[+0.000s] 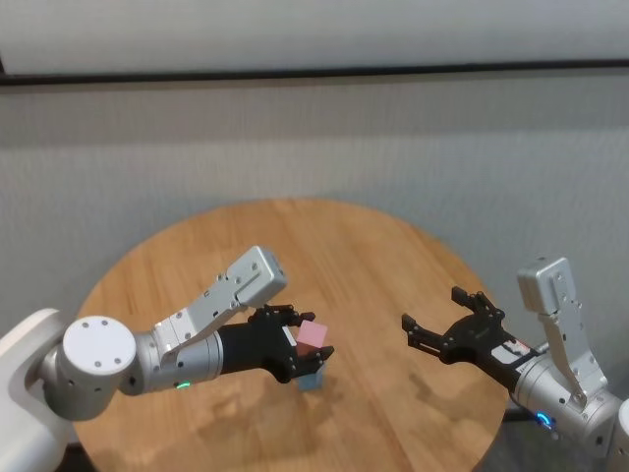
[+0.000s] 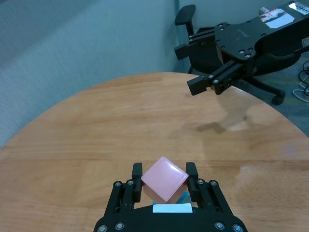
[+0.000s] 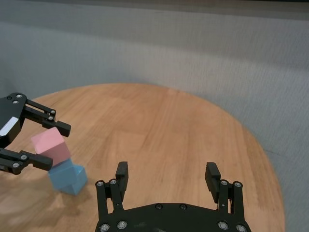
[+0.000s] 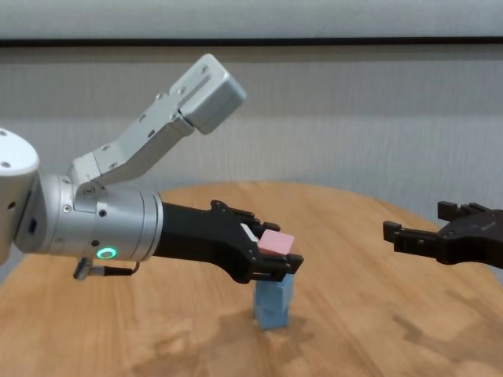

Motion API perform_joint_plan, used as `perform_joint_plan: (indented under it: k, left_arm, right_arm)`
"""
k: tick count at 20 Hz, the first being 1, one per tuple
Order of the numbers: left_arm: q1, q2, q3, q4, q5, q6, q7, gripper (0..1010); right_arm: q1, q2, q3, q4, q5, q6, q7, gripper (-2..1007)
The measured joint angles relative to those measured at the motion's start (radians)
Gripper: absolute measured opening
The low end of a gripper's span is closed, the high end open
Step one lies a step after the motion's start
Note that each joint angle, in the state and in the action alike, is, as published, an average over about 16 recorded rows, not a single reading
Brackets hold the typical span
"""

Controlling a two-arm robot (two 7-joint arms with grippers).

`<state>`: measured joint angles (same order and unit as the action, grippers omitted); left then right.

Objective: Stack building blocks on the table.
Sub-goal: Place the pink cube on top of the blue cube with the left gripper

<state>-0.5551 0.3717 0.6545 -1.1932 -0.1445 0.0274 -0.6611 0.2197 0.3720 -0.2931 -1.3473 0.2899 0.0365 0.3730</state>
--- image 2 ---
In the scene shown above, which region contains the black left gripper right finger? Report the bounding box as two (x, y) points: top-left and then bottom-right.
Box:
(185, 162), (234, 215)

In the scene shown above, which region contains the pink wooden cube block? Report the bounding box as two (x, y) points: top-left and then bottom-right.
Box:
(140, 156), (189, 203)

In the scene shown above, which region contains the blue wooden cube block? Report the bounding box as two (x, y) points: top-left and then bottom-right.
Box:
(177, 190), (193, 204)

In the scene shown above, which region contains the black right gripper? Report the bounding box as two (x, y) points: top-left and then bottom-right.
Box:
(174, 0), (309, 96)

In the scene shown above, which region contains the black office chair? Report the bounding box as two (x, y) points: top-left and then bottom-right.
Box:
(174, 4), (309, 105)

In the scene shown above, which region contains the black floor cable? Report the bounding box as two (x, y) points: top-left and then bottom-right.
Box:
(298, 59), (309, 97)

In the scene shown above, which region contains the white floor cable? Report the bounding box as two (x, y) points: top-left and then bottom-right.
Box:
(293, 81), (309, 102)

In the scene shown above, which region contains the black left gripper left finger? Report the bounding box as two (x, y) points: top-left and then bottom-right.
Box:
(103, 163), (143, 216)

